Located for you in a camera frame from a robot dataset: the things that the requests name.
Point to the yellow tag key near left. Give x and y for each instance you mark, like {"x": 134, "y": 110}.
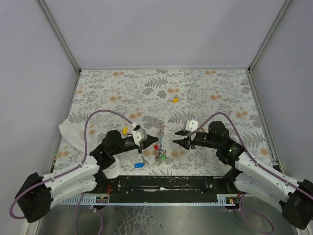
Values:
{"x": 125, "y": 131}

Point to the blue tag key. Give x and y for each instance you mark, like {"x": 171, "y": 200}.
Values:
{"x": 141, "y": 164}

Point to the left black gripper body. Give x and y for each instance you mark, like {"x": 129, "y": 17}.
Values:
{"x": 141, "y": 144}

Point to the yellow tag key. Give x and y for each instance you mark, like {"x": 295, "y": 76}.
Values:
{"x": 175, "y": 99}
{"x": 125, "y": 131}

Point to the white cloth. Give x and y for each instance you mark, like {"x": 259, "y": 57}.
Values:
{"x": 73, "y": 133}

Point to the yellow tag key far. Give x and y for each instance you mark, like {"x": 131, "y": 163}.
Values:
{"x": 175, "y": 99}

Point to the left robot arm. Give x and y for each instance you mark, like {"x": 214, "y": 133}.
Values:
{"x": 38, "y": 194}

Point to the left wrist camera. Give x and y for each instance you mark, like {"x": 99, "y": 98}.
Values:
{"x": 139, "y": 131}

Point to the floral table mat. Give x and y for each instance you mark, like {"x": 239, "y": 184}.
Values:
{"x": 112, "y": 99}

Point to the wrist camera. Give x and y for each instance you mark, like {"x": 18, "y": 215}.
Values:
{"x": 139, "y": 131}
{"x": 190, "y": 125}

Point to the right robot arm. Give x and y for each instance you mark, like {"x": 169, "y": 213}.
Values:
{"x": 291, "y": 197}

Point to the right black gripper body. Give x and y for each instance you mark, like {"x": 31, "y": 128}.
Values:
{"x": 190, "y": 139}

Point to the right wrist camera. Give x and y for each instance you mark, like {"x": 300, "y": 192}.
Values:
{"x": 190, "y": 125}

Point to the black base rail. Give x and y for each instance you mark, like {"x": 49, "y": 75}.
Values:
{"x": 165, "y": 189}

